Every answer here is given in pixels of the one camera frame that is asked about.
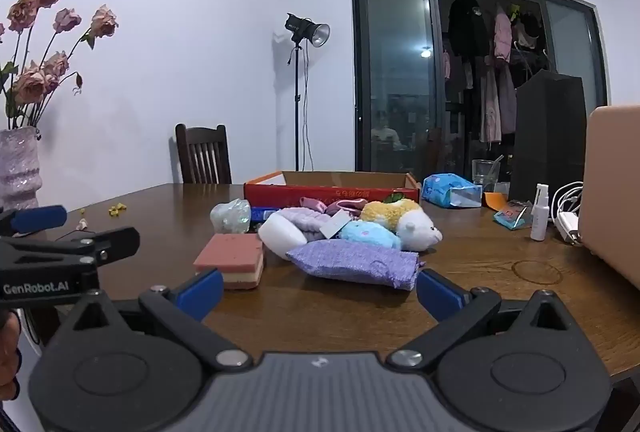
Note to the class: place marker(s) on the long mauve hanging coat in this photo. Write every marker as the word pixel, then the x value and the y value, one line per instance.
pixel 492 107

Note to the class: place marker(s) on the small pale dried petal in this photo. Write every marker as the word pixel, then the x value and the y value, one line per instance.
pixel 83 224

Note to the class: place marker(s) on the scattered yellow bits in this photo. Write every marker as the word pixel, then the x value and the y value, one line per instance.
pixel 117 209

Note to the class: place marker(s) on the dark sliding glass door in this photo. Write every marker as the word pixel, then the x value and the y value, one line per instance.
pixel 395 62

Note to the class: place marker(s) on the orange card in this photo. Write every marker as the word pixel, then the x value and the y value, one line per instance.
pixel 494 201

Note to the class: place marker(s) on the greenish plastic bag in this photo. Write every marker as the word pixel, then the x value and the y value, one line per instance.
pixel 230 217

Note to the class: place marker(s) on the dark wooden chair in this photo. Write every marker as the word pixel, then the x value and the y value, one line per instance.
pixel 202 157

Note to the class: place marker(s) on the blue tissue pack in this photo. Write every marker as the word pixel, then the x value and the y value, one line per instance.
pixel 445 189

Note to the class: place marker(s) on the pink hanging jacket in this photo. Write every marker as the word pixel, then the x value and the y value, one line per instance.
pixel 502 34

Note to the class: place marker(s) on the purple cloth pouch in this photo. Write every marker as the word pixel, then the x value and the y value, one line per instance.
pixel 355 264

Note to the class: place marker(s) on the dried pink roses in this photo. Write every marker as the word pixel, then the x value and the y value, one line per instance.
pixel 30 84

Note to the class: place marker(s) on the blue packet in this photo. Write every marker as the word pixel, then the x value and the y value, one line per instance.
pixel 262 215

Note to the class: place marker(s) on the black paper bag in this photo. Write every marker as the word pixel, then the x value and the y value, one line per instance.
pixel 550 137

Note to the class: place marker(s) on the clear drinking glass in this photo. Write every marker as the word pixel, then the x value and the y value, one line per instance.
pixel 482 177

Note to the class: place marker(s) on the beige box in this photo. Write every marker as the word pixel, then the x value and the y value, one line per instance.
pixel 612 192

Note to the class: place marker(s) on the pink satin bow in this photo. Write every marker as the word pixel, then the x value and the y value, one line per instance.
pixel 345 205

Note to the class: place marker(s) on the yellow and white plush toy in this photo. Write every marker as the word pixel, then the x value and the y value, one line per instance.
pixel 405 224

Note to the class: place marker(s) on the red cardboard box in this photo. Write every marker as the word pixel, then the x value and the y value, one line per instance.
pixel 280 194

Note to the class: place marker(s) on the pale pink glitter vase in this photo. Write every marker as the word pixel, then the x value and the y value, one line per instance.
pixel 17 172

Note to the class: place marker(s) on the white charger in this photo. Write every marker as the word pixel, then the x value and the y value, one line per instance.
pixel 567 224

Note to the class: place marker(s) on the studio light on stand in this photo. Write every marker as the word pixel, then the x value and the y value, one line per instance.
pixel 300 27

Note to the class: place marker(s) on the white spray bottle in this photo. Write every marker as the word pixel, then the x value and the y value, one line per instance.
pixel 539 217

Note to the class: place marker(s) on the teal snack packet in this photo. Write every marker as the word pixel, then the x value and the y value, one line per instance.
pixel 510 216

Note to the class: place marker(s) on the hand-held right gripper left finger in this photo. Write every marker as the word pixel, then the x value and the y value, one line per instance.
pixel 202 292

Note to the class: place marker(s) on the clear straw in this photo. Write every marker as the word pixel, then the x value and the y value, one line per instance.
pixel 496 164

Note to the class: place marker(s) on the person's left hand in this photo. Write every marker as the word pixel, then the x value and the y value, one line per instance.
pixel 7 352

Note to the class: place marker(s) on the light blue plush toy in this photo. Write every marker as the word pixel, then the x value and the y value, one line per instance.
pixel 370 234

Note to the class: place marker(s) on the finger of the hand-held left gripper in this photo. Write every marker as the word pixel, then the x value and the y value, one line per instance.
pixel 37 218
pixel 110 243

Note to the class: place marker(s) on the lilac knitted headband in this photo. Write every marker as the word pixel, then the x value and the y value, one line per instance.
pixel 305 218

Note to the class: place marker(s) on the black hanging jacket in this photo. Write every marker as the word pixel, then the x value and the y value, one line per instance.
pixel 467 24

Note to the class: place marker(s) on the white foam roll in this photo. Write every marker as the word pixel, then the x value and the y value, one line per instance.
pixel 280 234

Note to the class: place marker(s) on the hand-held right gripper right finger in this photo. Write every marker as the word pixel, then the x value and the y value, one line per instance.
pixel 437 299

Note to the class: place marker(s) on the pink sponge block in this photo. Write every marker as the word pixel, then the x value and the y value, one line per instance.
pixel 230 257

